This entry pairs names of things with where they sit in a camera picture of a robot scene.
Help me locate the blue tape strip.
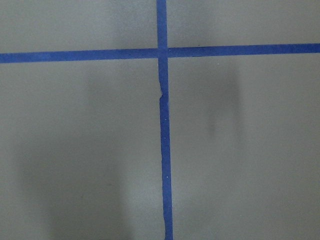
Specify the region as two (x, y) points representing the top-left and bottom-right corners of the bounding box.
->
(0, 43), (320, 64)
(155, 0), (174, 240)

